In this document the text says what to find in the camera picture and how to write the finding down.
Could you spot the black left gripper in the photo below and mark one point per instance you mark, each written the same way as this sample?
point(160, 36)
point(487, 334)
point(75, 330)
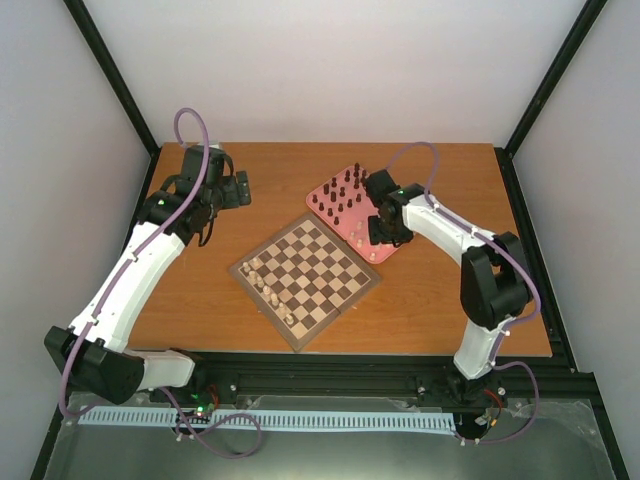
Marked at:
point(234, 198)

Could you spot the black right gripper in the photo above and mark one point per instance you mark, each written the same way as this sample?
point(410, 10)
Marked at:
point(376, 237)

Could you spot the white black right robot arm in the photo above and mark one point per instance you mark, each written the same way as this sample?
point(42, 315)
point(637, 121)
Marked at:
point(495, 285)

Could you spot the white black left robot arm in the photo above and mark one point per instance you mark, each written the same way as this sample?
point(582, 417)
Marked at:
point(92, 352)

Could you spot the pink plastic tray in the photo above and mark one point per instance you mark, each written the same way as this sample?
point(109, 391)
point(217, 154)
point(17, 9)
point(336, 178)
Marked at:
point(348, 200)

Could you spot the wooden chessboard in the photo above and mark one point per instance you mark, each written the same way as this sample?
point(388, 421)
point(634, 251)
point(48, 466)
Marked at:
point(313, 272)

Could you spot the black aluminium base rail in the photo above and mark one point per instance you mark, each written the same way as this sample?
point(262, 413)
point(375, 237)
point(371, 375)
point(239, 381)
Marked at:
point(426, 381)

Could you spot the black frame post left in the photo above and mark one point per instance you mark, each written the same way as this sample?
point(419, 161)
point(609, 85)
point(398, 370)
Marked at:
point(100, 51)

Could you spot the black frame post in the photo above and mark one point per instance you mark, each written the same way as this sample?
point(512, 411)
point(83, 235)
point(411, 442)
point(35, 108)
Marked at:
point(100, 51)
point(571, 44)

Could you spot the light blue cable duct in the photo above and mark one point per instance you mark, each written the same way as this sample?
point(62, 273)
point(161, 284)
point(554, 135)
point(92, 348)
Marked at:
point(275, 420)

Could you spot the black frame post right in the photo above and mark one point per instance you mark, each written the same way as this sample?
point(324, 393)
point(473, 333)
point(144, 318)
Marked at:
point(571, 44)

